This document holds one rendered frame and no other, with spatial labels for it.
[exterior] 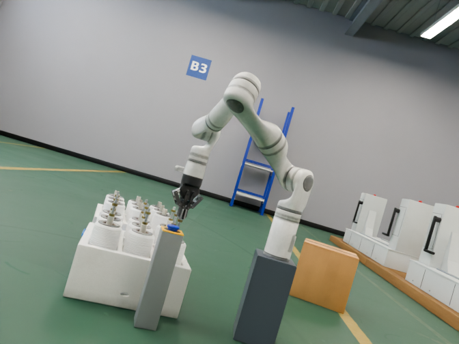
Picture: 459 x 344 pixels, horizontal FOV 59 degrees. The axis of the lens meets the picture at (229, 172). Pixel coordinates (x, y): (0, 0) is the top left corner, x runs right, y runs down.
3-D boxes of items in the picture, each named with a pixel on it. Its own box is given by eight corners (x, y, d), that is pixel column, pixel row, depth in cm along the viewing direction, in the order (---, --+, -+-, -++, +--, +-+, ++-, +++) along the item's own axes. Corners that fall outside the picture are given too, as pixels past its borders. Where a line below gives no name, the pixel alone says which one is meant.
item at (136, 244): (145, 287, 144) (159, 238, 144) (119, 284, 139) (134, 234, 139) (135, 277, 152) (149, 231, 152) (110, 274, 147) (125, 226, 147)
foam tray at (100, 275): (167, 282, 181) (179, 243, 181) (177, 319, 143) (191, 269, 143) (77, 263, 171) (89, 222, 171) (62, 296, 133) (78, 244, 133)
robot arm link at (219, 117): (210, 103, 142) (199, 121, 138) (243, 63, 118) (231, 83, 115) (232, 118, 143) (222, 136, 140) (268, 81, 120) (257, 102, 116)
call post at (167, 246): (154, 321, 135) (181, 231, 135) (156, 331, 128) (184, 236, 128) (133, 317, 133) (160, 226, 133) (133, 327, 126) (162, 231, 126)
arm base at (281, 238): (286, 258, 151) (299, 213, 151) (289, 263, 141) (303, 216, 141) (262, 250, 151) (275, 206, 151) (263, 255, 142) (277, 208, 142)
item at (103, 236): (95, 280, 136) (111, 228, 136) (74, 270, 140) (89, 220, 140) (113, 276, 145) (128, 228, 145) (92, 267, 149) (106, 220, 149)
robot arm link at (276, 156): (265, 126, 138) (287, 130, 131) (296, 175, 155) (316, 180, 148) (251, 147, 135) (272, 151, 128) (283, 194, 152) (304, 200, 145)
